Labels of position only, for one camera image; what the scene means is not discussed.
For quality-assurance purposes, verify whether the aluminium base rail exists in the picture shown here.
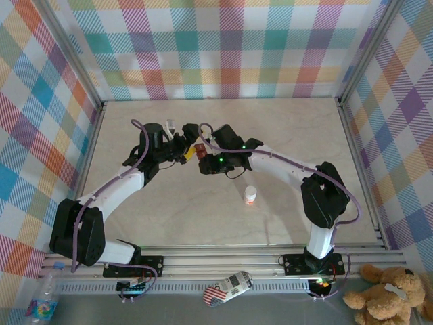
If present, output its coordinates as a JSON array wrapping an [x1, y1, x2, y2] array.
[[40, 248, 407, 282]]

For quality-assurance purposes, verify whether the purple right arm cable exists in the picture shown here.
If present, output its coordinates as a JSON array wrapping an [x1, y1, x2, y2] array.
[[198, 121, 361, 302]]

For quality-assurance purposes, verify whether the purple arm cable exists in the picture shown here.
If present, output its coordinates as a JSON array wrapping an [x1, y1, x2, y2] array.
[[69, 118, 160, 303], [198, 121, 361, 302]]

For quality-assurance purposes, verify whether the white pill bottle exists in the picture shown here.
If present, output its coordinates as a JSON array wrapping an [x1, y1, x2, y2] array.
[[244, 185, 258, 206]]

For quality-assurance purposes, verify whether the stars and stripes printed can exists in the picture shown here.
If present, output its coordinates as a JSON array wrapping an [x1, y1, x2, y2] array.
[[202, 270, 254, 307]]

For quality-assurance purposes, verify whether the clear plastic water bottle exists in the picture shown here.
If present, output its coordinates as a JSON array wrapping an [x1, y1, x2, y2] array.
[[25, 261, 65, 321]]

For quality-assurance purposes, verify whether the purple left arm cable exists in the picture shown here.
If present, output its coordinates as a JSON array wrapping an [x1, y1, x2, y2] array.
[[69, 118, 160, 303]]

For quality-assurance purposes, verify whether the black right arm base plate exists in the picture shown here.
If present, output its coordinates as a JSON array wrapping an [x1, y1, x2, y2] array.
[[282, 253, 346, 276]]

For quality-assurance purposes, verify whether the small controller board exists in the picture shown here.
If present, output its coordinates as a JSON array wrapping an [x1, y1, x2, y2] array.
[[116, 279, 150, 296], [308, 276, 335, 296]]

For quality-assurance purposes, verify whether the brown teddy bear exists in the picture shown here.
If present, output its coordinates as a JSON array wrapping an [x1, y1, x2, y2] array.
[[342, 263, 433, 325]]

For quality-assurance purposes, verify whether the aluminium frame post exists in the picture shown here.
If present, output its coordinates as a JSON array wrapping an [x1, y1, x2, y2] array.
[[338, 0, 403, 106], [39, 0, 104, 114]]

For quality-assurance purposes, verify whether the grey slotted cable duct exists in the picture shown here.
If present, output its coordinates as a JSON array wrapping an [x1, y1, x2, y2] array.
[[55, 279, 312, 295]]

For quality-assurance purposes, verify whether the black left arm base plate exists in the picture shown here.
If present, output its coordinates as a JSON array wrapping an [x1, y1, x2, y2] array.
[[102, 255, 165, 278]]

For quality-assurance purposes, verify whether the aluminium side rail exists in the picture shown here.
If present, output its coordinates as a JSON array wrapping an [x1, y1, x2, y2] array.
[[334, 97, 390, 250], [72, 101, 108, 202]]

